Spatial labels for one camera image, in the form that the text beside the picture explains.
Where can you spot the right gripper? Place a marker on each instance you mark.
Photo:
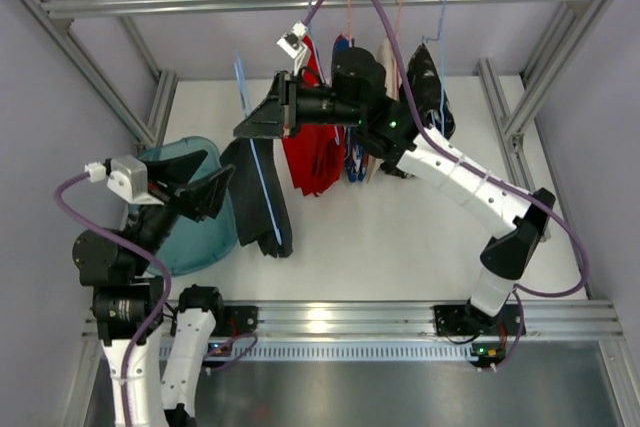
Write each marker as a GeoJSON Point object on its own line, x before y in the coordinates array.
{"type": "Point", "coordinates": [290, 104]}

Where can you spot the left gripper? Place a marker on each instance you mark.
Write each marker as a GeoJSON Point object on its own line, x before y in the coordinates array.
{"type": "Point", "coordinates": [176, 202]}

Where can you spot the red trousers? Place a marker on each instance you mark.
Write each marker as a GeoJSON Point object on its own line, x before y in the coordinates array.
{"type": "Point", "coordinates": [315, 158]}

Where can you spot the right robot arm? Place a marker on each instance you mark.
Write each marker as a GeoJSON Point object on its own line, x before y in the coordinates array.
{"type": "Point", "coordinates": [356, 97]}

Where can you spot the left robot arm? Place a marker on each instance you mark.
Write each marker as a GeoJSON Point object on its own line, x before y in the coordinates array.
{"type": "Point", "coordinates": [131, 286]}

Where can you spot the blue patterned trousers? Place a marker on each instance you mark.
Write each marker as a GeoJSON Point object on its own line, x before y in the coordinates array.
{"type": "Point", "coordinates": [354, 157]}

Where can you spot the beige trousers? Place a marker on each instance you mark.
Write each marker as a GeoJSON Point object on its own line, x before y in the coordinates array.
{"type": "Point", "coordinates": [386, 57]}

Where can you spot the pink hanger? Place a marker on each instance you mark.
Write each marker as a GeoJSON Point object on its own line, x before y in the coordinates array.
{"type": "Point", "coordinates": [349, 31]}
{"type": "Point", "coordinates": [397, 24]}

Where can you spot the black white patterned trousers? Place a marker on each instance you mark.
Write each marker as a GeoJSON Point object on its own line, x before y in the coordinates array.
{"type": "Point", "coordinates": [425, 85]}

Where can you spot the teal plastic basket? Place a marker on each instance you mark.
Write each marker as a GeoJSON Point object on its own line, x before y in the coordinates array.
{"type": "Point", "coordinates": [193, 246]}

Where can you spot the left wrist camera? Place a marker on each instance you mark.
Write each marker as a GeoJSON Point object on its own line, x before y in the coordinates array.
{"type": "Point", "coordinates": [125, 176]}

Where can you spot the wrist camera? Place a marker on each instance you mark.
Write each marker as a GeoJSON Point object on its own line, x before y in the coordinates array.
{"type": "Point", "coordinates": [293, 45]}
{"type": "Point", "coordinates": [125, 176]}

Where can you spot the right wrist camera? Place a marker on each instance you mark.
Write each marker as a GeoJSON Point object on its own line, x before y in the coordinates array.
{"type": "Point", "coordinates": [293, 45]}

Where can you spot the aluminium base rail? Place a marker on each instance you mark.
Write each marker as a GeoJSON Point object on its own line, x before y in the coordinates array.
{"type": "Point", "coordinates": [396, 330]}

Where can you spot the right aluminium frame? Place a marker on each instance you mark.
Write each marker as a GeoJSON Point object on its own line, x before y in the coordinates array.
{"type": "Point", "coordinates": [558, 45]}

